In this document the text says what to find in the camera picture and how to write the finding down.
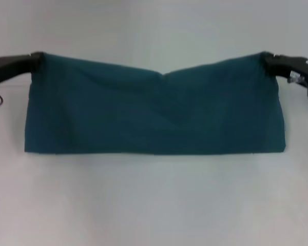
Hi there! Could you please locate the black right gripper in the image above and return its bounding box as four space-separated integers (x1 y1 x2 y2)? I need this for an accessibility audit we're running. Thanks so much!
261 52 308 80

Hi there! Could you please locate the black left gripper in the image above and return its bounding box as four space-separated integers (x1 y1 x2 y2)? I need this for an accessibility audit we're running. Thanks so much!
0 51 45 85

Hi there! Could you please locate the teal blue t-shirt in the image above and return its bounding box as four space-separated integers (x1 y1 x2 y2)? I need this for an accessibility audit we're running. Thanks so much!
24 51 287 156

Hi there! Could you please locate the right gripper cable with plug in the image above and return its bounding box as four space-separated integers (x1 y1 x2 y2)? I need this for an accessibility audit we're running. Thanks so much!
286 74 308 113

